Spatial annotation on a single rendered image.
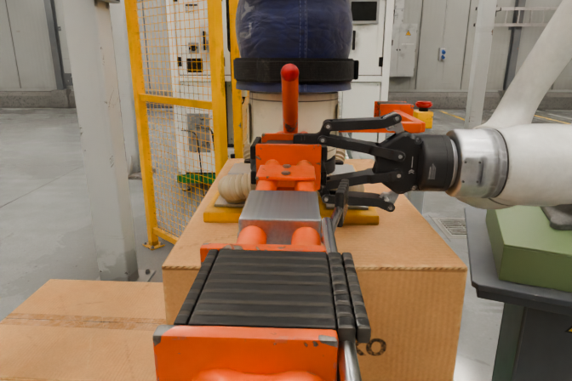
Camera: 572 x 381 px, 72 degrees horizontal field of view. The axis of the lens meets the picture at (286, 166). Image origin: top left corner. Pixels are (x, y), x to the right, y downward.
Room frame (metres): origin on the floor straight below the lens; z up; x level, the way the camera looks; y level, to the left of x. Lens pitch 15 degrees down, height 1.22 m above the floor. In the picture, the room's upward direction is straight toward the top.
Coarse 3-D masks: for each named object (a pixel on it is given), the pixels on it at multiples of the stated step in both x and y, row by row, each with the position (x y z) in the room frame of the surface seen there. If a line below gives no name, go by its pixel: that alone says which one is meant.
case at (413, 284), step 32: (352, 160) 1.04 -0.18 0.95; (192, 224) 0.60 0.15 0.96; (224, 224) 0.60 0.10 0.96; (384, 224) 0.60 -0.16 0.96; (416, 224) 0.60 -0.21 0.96; (192, 256) 0.49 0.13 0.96; (352, 256) 0.49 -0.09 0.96; (384, 256) 0.49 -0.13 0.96; (416, 256) 0.49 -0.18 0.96; (448, 256) 0.49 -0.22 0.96; (384, 288) 0.46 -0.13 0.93; (416, 288) 0.46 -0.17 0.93; (448, 288) 0.46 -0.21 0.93; (384, 320) 0.46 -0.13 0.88; (416, 320) 0.46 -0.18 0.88; (448, 320) 0.46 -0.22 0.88; (384, 352) 0.46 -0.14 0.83; (416, 352) 0.46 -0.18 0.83; (448, 352) 0.46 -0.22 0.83
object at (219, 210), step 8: (248, 160) 0.84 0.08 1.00; (216, 192) 0.71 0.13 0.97; (216, 200) 0.65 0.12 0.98; (224, 200) 0.65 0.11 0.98; (208, 208) 0.62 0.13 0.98; (216, 208) 0.62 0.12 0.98; (224, 208) 0.62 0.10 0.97; (232, 208) 0.62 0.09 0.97; (240, 208) 0.62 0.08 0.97; (208, 216) 0.61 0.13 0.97; (216, 216) 0.61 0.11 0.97; (224, 216) 0.61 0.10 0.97; (232, 216) 0.61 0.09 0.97
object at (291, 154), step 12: (252, 144) 0.50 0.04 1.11; (264, 144) 0.48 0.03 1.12; (276, 144) 0.48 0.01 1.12; (288, 144) 0.49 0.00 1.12; (300, 144) 0.49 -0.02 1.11; (252, 156) 0.49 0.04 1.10; (264, 156) 0.48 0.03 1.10; (276, 156) 0.48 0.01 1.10; (288, 156) 0.48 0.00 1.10; (300, 156) 0.48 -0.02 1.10; (312, 156) 0.48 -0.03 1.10; (324, 156) 0.49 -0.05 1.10; (252, 168) 0.50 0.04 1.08; (324, 168) 0.51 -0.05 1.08; (252, 180) 0.49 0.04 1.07; (288, 180) 0.48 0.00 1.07; (324, 180) 0.49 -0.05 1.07
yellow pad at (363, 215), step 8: (336, 160) 0.84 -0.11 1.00; (320, 200) 0.67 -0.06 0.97; (320, 208) 0.63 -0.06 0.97; (328, 208) 0.62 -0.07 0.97; (352, 208) 0.62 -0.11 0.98; (360, 208) 0.62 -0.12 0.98; (368, 208) 0.62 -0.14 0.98; (320, 216) 0.60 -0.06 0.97; (328, 216) 0.60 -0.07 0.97; (352, 216) 0.60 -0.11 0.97; (360, 216) 0.60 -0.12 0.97; (368, 216) 0.60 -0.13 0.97; (376, 216) 0.60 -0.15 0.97; (344, 224) 0.60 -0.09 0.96; (352, 224) 0.60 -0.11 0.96; (360, 224) 0.60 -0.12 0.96; (368, 224) 0.60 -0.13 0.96; (376, 224) 0.60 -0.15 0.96
